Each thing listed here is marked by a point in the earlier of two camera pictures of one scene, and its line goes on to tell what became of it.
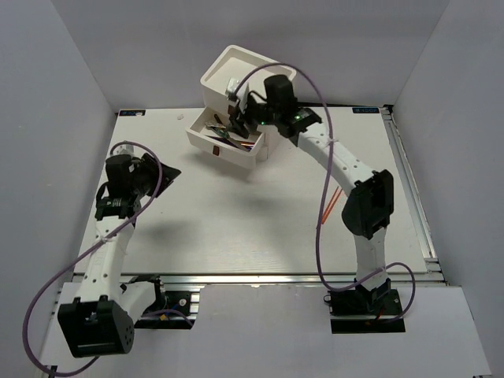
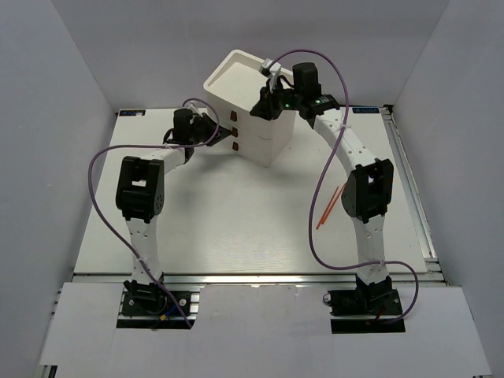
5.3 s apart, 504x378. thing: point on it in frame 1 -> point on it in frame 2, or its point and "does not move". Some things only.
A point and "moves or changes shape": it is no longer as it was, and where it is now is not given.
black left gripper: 154,170 -> 212,127
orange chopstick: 329,203 does not move
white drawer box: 213,128 moves or changes shape
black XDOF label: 365,109 does not move
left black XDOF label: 132,113 does not move
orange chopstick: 332,205 does not move
